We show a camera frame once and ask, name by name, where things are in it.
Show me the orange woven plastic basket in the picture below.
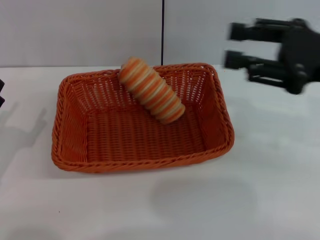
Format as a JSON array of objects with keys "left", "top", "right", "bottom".
[{"left": 51, "top": 62, "right": 236, "bottom": 175}]

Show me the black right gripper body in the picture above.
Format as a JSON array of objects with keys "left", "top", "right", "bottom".
[{"left": 276, "top": 17, "right": 320, "bottom": 96}]

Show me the black vertical wall strip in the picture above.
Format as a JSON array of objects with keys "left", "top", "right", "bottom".
[{"left": 161, "top": 0, "right": 165, "bottom": 66}]

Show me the orange striped bread loaf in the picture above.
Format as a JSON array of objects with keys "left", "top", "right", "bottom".
[{"left": 118, "top": 56, "right": 186, "bottom": 125}]

